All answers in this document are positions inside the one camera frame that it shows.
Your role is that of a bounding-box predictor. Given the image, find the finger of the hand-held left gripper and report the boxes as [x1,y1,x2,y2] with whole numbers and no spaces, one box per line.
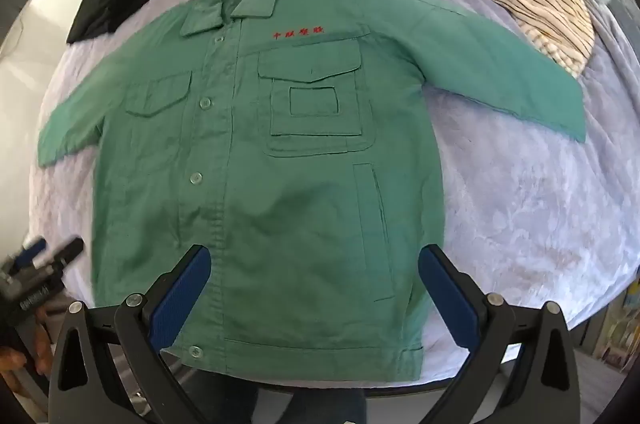
[11,239,49,272]
[47,236,86,266]

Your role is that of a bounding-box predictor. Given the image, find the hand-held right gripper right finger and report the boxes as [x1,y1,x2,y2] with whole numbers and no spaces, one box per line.
[418,245,582,424]

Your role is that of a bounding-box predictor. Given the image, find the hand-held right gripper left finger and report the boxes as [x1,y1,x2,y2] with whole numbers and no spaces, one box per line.
[49,244,211,424]

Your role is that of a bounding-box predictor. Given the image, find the green work jacket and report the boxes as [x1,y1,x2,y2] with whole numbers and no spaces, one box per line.
[37,0,587,381]

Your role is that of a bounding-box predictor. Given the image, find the person's left hand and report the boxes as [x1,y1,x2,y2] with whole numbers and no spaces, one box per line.
[0,304,55,387]

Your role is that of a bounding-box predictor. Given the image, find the lavender embossed blanket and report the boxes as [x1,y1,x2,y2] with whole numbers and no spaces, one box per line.
[27,0,640,370]

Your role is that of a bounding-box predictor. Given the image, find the person's blue jeans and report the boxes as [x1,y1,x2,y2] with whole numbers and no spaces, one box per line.
[247,383,368,424]

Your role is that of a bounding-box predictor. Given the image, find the cluttered shelf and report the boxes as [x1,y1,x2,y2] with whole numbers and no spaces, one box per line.
[594,274,640,376]

